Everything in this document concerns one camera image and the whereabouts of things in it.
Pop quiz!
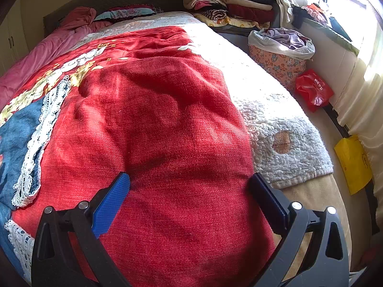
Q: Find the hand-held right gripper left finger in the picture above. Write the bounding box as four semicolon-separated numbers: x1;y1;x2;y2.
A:
31;171;132;287

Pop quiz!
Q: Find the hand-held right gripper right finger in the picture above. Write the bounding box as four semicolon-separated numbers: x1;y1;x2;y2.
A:
249;172;350;287

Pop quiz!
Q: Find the blue denim pants lace trim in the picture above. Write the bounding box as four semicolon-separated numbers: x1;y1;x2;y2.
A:
0;75;72;284

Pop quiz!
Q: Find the red floral blanket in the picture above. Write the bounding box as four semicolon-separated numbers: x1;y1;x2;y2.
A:
0;25;276;287

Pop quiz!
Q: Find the white fleece blanket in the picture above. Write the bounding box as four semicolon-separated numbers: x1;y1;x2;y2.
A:
72;11;334;189

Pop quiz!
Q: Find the red plastic bag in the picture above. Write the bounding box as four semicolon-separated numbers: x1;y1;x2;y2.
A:
295;69;335;113

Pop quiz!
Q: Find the printed fabric laundry basket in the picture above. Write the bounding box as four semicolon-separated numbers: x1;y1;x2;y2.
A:
248;28;316;92

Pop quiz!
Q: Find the pink duvet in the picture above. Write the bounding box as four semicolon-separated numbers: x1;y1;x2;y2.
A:
0;6;113;108

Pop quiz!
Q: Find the cream wardrobe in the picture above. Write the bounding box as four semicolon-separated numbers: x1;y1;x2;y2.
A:
0;4;30;78

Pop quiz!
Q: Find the patterned pillow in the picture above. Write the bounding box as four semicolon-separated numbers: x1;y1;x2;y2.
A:
93;4;163;23

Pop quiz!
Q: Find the dark clothes pile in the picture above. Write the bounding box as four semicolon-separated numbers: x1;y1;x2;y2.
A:
292;2;336;27

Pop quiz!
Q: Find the stack of folded clothes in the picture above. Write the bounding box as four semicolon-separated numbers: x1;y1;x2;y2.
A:
182;0;280;32

